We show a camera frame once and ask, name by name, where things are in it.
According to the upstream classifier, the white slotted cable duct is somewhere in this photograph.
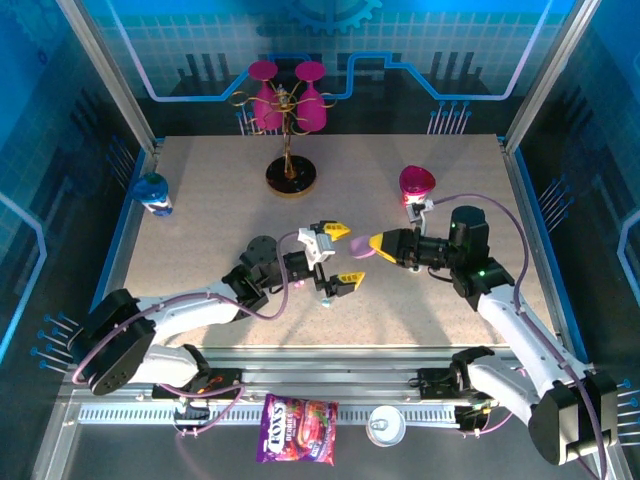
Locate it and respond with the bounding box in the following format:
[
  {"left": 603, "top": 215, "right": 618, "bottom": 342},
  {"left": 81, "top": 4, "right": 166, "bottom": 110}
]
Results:
[{"left": 78, "top": 403, "right": 459, "bottom": 426}]

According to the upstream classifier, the aluminium frame rail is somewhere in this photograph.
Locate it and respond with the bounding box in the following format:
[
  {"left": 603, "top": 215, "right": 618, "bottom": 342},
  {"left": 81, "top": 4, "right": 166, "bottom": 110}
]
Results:
[{"left": 59, "top": 344, "right": 604, "bottom": 401}]

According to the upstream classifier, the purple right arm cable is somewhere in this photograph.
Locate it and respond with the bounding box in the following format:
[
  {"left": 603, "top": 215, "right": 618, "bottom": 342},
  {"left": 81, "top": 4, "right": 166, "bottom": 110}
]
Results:
[{"left": 430, "top": 193, "right": 611, "bottom": 480}]

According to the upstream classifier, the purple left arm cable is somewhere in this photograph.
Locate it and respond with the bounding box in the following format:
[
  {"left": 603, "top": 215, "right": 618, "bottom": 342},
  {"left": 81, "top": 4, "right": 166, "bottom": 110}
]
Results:
[{"left": 72, "top": 230, "right": 301, "bottom": 439}]

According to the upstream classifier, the small controller board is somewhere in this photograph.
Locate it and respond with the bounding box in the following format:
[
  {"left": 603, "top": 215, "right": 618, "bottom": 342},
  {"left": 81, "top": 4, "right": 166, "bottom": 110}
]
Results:
[
  {"left": 172, "top": 399, "right": 212, "bottom": 436},
  {"left": 454, "top": 403, "right": 494, "bottom": 435}
]

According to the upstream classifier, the white lidded cup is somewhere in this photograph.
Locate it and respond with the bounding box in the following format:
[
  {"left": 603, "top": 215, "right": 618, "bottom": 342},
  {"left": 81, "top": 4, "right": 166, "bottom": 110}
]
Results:
[{"left": 365, "top": 404, "right": 407, "bottom": 448}]

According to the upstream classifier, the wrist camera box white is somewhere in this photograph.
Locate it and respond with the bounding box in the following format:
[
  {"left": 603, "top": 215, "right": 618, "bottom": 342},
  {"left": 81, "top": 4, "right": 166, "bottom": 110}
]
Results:
[
  {"left": 297, "top": 227, "right": 336, "bottom": 271},
  {"left": 405, "top": 198, "right": 434, "bottom": 236}
]

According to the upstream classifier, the blue plastic cup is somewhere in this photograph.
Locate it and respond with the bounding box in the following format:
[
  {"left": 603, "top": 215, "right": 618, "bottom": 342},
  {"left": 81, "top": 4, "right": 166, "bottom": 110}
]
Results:
[{"left": 132, "top": 172, "right": 174, "bottom": 218}]

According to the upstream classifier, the pink plastic cup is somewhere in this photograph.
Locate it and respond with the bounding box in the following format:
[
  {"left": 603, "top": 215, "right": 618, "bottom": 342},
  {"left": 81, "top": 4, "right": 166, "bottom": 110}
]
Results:
[{"left": 398, "top": 165, "right": 435, "bottom": 207}]

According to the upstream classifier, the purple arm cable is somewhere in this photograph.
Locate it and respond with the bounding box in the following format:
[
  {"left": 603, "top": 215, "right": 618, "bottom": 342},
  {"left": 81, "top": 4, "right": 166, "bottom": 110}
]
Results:
[
  {"left": 72, "top": 230, "right": 301, "bottom": 439},
  {"left": 430, "top": 193, "right": 611, "bottom": 480}
]

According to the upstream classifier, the aluminium frame post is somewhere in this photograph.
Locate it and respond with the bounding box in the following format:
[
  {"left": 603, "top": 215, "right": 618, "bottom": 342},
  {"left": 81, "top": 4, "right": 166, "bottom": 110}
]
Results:
[
  {"left": 54, "top": 0, "right": 160, "bottom": 156},
  {"left": 503, "top": 0, "right": 601, "bottom": 151}
]

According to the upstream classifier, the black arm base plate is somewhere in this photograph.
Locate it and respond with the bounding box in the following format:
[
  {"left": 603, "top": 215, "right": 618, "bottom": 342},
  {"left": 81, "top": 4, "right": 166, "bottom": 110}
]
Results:
[
  {"left": 151, "top": 367, "right": 247, "bottom": 401},
  {"left": 417, "top": 367, "right": 510, "bottom": 401}
]

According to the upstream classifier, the pink wine glass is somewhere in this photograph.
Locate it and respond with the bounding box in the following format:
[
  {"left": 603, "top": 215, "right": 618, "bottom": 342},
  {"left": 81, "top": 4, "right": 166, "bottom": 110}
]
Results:
[
  {"left": 248, "top": 59, "right": 285, "bottom": 132},
  {"left": 293, "top": 60, "right": 329, "bottom": 134}
]

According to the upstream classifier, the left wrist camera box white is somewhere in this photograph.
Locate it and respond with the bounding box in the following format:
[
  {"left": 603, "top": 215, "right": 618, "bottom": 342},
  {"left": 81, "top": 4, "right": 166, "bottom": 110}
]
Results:
[{"left": 297, "top": 227, "right": 336, "bottom": 271}]

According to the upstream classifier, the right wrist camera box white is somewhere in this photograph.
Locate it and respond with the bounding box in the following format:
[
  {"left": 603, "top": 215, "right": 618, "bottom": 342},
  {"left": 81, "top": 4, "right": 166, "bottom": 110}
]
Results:
[{"left": 405, "top": 198, "right": 434, "bottom": 236}]

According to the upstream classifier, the gold glass rack black base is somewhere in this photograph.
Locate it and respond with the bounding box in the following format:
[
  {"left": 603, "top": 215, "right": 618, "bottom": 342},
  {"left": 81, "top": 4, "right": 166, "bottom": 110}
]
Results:
[{"left": 228, "top": 84, "right": 337, "bottom": 199}]

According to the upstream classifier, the purple candy bag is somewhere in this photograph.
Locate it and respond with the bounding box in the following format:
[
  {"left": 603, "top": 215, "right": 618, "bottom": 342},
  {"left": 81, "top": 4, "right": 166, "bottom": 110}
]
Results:
[{"left": 256, "top": 393, "right": 340, "bottom": 467}]

